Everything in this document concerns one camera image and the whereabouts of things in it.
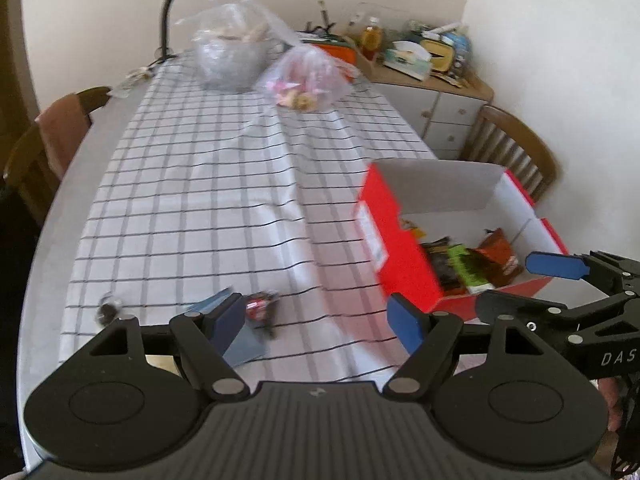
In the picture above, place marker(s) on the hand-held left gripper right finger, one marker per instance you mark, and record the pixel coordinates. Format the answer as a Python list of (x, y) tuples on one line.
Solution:
[(405, 322)]

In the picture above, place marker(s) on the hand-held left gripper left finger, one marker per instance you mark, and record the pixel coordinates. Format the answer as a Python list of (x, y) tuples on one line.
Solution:
[(230, 322)]

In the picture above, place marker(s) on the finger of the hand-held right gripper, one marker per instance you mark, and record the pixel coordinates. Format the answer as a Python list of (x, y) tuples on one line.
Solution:
[(555, 264), (530, 310)]

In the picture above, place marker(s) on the blue snack packet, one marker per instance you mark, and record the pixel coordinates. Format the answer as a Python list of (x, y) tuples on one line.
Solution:
[(245, 347)]

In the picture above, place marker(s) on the red black candy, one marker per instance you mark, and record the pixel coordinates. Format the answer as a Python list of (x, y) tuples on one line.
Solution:
[(261, 310)]

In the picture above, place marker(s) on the red cardboard box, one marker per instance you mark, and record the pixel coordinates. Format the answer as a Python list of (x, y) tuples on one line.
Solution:
[(400, 260)]

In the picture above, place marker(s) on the black snack packet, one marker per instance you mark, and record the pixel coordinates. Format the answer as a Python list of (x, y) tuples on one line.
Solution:
[(442, 270)]

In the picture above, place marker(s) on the green snack packet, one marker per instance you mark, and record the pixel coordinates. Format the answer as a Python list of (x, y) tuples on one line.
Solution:
[(467, 267)]

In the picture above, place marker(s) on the yellow snack packet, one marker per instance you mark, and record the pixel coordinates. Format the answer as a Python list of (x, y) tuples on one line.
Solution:
[(412, 229)]

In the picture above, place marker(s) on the small dark candy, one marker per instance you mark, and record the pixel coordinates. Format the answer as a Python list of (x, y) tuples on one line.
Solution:
[(109, 308)]

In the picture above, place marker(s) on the person's right hand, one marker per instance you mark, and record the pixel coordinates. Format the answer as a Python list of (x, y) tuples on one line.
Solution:
[(610, 402)]

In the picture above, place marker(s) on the wooden chair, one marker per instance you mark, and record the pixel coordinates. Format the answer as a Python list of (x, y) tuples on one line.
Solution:
[(520, 145), (25, 170)]

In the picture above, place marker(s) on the checkered tablecloth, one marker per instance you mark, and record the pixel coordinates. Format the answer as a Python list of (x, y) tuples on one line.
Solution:
[(200, 185)]

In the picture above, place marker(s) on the white wooden cabinet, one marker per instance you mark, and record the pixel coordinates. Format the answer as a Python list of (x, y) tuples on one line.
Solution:
[(450, 110)]

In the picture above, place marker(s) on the yellow radio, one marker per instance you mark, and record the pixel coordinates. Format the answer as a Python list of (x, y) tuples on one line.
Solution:
[(437, 55)]

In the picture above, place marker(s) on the green tissue box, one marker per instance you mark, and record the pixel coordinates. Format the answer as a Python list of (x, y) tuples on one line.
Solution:
[(407, 60)]

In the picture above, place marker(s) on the pink cloth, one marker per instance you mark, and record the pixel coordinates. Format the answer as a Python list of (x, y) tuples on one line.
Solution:
[(62, 130)]

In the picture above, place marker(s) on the small clear plastic bag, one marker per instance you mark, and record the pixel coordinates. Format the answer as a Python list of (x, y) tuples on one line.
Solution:
[(305, 75)]

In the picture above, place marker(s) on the clear small packet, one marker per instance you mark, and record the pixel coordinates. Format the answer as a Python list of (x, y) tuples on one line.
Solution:
[(129, 82)]

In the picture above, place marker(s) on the white tube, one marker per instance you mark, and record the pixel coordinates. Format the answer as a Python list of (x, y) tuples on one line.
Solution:
[(445, 27)]

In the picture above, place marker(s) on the large clear plastic bag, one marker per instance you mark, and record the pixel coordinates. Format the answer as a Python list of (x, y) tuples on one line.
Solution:
[(230, 55)]

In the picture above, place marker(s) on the orange storage case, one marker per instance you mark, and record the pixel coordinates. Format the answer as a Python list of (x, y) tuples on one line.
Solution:
[(341, 52)]

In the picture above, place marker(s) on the orange drink bottle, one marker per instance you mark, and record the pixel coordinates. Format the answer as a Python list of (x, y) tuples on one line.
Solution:
[(371, 40)]

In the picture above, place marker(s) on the paint brush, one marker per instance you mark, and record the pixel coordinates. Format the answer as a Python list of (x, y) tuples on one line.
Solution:
[(324, 15)]

